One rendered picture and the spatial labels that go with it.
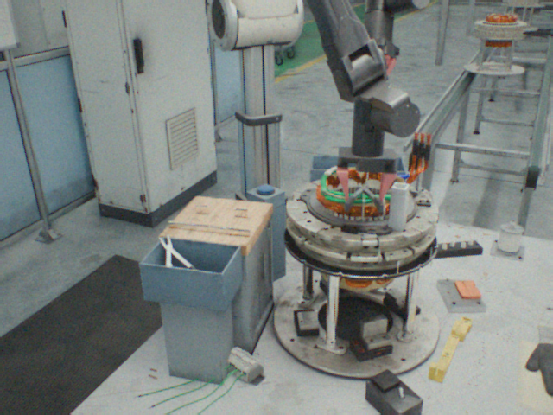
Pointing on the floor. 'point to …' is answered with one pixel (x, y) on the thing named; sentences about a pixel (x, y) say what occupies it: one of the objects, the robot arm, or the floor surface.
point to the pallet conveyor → (537, 156)
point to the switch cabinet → (143, 103)
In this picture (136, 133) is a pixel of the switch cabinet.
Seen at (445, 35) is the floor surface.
